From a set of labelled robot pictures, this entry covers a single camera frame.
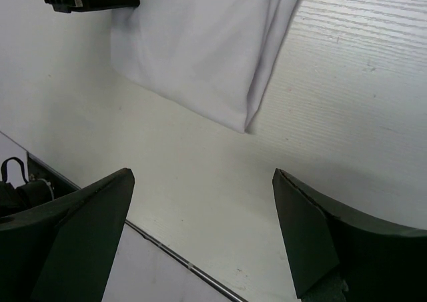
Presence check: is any white t shirt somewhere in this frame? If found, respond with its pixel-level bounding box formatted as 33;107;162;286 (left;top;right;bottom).
111;0;298;133

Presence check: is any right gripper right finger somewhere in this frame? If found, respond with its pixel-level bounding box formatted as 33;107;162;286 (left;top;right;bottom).
272;169;426;301

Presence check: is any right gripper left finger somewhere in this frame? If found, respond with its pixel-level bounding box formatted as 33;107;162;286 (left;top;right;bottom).
1;168;135;301

